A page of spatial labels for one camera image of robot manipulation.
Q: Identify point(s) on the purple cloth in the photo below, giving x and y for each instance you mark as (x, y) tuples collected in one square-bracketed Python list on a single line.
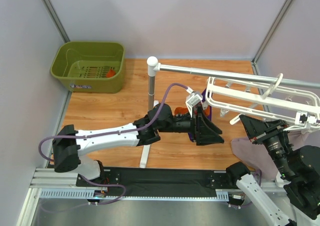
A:
[(205, 105)]

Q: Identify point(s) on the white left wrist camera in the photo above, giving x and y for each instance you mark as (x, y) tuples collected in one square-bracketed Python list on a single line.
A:
[(192, 100)]

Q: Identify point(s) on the white and grey drying rack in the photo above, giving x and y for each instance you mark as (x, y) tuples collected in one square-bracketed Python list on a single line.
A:
[(153, 66)]

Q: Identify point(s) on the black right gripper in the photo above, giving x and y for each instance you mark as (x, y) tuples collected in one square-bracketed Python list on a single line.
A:
[(265, 132)]

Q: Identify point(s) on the white clip sock hanger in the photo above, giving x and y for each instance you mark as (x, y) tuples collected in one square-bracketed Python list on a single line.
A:
[(272, 95)]

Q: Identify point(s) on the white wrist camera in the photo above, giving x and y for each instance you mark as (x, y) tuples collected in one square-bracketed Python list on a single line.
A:
[(192, 100), (304, 122)]

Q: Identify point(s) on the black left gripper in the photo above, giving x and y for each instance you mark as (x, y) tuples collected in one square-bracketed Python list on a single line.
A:
[(197, 125)]

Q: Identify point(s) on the pale lilac hanging cloth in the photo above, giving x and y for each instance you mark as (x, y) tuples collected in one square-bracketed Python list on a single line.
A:
[(257, 157)]

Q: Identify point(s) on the aluminium mounting rail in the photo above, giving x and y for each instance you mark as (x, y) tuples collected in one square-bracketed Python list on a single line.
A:
[(64, 186)]

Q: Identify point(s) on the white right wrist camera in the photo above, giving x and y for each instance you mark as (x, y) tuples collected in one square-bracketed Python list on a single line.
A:
[(304, 122)]

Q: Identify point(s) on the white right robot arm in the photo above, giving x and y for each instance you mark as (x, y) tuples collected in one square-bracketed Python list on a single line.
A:
[(296, 203)]

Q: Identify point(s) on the green plastic laundry basket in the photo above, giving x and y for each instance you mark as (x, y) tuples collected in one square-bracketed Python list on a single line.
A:
[(81, 66)]

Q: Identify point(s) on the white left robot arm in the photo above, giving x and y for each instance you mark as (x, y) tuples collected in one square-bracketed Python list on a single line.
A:
[(71, 146)]

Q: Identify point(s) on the orange sock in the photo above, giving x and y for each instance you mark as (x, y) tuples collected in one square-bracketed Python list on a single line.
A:
[(110, 73), (183, 110)]

